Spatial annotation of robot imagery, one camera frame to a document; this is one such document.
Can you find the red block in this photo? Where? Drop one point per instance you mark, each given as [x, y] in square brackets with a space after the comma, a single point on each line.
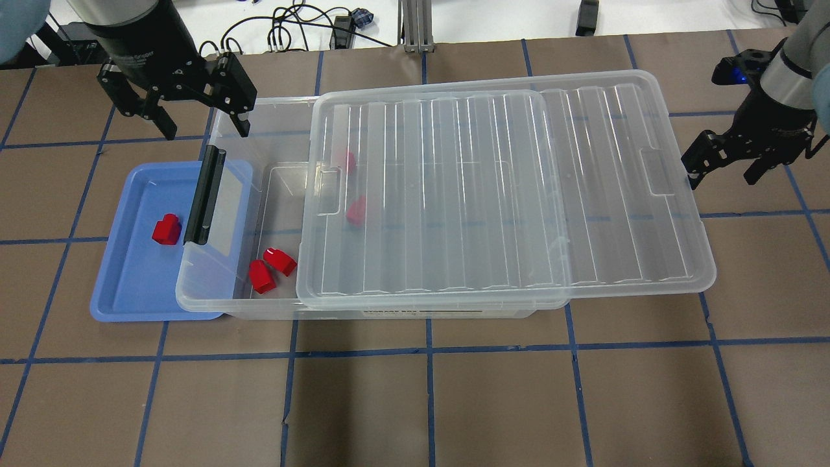
[261, 277]
[168, 230]
[348, 162]
[356, 212]

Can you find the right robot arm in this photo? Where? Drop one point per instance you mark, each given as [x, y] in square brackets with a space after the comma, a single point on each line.
[788, 98]

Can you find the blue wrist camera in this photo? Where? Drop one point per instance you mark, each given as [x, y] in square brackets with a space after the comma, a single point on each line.
[744, 68]

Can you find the black power adapter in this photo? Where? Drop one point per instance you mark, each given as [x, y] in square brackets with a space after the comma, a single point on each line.
[587, 17]

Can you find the clear plastic box lid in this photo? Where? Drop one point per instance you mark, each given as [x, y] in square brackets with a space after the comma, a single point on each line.
[501, 192]

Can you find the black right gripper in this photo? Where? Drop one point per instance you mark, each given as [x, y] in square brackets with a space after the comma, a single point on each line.
[771, 117]

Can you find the aluminium frame post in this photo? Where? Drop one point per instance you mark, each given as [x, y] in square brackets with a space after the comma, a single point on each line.
[416, 26]

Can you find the clear plastic storage box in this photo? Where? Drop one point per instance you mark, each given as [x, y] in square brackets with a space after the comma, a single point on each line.
[278, 149]

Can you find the red block corner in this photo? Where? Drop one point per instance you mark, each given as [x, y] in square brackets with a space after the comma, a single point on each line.
[280, 261]

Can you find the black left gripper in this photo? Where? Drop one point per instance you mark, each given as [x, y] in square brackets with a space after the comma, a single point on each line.
[144, 39]

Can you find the blue plastic tray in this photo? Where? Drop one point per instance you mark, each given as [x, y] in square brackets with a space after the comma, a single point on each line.
[138, 276]

